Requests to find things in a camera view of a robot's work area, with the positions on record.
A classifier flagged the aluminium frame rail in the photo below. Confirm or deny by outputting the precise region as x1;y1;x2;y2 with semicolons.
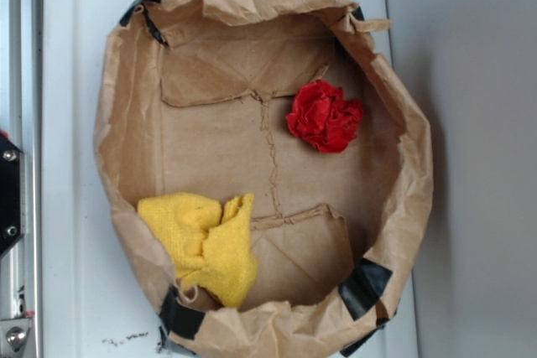
1;0;43;357

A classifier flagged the silver corner bracket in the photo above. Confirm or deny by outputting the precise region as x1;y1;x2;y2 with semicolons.
0;318;35;358

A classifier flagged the yellow microfiber cloth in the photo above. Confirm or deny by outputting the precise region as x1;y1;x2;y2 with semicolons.
137;192;258;308

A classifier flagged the black metal bracket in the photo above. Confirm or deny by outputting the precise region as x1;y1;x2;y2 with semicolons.
0;130;24;259

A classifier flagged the brown paper bag tray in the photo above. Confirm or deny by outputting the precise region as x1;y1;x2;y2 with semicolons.
94;0;433;357

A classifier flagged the red crumpled paper ball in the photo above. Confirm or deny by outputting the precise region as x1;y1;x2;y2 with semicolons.
285;80;364;153

